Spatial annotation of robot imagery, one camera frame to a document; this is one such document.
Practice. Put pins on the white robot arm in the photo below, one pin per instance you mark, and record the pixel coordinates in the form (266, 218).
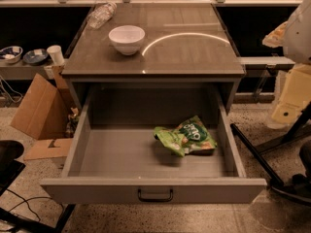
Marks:
(294, 36)

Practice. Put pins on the white paper cup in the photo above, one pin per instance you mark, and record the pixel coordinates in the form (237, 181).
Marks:
(56, 55)

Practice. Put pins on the blue patterned bowl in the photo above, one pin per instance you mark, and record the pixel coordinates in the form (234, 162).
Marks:
(35, 57)

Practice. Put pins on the white ceramic bowl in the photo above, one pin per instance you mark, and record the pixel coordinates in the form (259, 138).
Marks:
(127, 39)

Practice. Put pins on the clear plastic water bottle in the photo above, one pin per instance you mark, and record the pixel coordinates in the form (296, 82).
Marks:
(101, 15)

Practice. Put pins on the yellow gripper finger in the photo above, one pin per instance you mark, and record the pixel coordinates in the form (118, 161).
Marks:
(295, 96)
(275, 38)

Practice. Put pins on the grey cabinet with counter top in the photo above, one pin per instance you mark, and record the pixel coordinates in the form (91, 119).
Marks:
(182, 41)

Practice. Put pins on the black metal stand leg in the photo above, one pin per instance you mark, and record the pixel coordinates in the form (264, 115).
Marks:
(299, 189)

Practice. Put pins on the black drawer handle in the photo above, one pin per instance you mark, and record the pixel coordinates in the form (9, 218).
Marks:
(155, 196)

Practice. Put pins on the open grey drawer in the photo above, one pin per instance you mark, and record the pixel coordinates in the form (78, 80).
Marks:
(114, 152)

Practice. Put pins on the blue white bowl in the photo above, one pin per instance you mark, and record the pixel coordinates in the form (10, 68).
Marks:
(11, 55)

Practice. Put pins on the long grey shelf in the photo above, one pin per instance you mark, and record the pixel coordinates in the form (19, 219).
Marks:
(21, 71)

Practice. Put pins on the green rice chip bag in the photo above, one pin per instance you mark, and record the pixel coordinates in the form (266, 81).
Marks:
(190, 137)

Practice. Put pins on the brown cardboard box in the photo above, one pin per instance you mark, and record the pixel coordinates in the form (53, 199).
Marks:
(43, 115)

